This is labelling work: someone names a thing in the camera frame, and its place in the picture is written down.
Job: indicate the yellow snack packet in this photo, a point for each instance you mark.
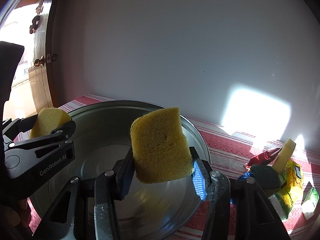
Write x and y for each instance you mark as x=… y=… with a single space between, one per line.
x=284 y=199

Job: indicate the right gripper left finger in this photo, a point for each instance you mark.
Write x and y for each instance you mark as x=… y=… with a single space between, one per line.
x=125 y=174

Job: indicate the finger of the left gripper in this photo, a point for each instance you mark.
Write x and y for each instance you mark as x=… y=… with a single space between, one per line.
x=61 y=133

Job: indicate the brass door knob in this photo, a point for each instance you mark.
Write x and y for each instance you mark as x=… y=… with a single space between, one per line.
x=40 y=61

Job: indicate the yellow sponge piece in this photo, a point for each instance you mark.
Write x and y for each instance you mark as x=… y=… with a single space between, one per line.
x=47 y=120
x=160 y=149

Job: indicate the yellow green scouring sponge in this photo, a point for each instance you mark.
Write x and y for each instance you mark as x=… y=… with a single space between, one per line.
x=284 y=155

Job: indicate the round metal basin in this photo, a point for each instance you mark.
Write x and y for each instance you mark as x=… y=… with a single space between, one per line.
x=82 y=201

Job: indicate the green topped scouring sponge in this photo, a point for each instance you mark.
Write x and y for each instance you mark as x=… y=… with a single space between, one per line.
x=266 y=177

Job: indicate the wooden door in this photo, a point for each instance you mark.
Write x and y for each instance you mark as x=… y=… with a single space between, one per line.
x=30 y=23

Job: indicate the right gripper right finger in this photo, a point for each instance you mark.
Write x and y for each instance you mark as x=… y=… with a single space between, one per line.
x=213 y=187

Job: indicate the red foil snack packet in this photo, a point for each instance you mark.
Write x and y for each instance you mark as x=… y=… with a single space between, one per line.
x=265 y=157

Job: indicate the green tissue pack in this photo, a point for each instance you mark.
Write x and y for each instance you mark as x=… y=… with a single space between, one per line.
x=310 y=201

